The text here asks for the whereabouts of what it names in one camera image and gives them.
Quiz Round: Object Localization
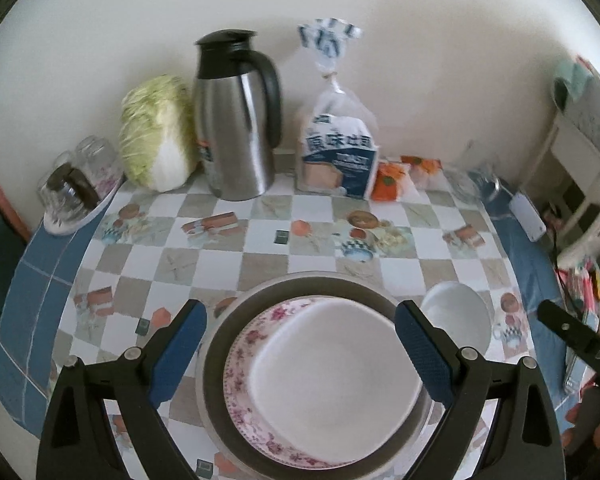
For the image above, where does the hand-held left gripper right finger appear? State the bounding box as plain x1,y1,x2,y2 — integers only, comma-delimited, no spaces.
394,299,566,480

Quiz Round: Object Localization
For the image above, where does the pile of colourful toys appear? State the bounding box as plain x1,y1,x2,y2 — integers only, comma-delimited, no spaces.
555,260,600,341

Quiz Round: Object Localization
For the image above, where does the napa cabbage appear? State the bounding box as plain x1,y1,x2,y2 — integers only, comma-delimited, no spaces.
117,74,201,193

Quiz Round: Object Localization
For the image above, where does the glass mug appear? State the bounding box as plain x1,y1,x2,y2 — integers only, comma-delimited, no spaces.
442,160,503,207

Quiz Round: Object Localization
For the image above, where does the white printed board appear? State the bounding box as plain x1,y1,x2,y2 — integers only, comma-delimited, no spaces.
562,77,600,171

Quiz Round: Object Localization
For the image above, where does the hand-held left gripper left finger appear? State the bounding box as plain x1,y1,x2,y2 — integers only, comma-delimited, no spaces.
36,299,208,480

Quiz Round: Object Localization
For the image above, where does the clear glass tumbler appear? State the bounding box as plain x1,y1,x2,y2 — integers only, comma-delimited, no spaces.
37,180,63,216
75,135,123,186

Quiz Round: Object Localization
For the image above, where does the round white bowl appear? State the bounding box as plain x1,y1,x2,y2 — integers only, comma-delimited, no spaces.
421,281,494,361

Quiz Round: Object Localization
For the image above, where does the stainless steel thermos jug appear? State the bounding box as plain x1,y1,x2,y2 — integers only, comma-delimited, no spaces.
192,29,283,202

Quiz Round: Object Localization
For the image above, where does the glass pot with dark handle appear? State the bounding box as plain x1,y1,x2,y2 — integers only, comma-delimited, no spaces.
42,162,103,223

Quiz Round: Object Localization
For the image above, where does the orange snack packet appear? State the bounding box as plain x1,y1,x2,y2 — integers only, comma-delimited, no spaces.
370,159,412,203

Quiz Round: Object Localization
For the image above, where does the white square plate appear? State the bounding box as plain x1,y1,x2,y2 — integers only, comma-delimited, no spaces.
249,300,424,454

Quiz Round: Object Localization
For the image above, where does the floral round plate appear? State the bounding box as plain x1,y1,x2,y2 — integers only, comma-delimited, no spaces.
223,296,426,466

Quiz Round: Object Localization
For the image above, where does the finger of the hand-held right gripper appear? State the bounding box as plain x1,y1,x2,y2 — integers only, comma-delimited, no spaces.
536,299,600,376

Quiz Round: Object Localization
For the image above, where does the white tray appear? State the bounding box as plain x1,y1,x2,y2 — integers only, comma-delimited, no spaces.
42,170,126,237

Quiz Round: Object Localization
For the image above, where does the teal cloth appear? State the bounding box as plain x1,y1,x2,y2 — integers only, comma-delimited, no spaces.
552,57,593,111

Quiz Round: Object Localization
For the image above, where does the white power strip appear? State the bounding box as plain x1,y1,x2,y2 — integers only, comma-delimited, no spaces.
509,191,548,243

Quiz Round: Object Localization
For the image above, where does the smartphone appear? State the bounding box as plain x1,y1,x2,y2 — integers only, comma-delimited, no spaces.
562,350,598,396

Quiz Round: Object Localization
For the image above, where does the white wooden chair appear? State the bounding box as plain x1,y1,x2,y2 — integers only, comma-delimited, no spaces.
517,110,600,221

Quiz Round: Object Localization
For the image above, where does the bagged toast bread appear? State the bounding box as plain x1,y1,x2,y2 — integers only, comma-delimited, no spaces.
295,17,381,200

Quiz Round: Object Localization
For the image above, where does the stainless steel basin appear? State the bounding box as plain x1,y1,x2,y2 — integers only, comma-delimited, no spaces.
197,271,431,480

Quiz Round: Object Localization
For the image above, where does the white plastic chair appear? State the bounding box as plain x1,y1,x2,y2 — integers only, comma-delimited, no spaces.
555,190,600,271

